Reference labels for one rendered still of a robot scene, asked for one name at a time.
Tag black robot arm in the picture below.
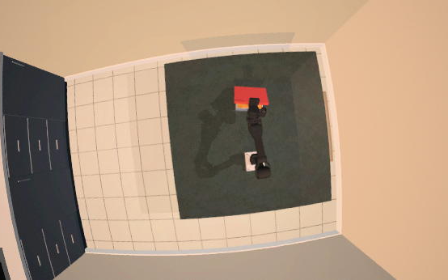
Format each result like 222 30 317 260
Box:
247 105 272 179

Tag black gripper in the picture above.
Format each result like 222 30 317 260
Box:
247 98 260 115

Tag red lid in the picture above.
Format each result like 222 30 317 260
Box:
235 87 269 105

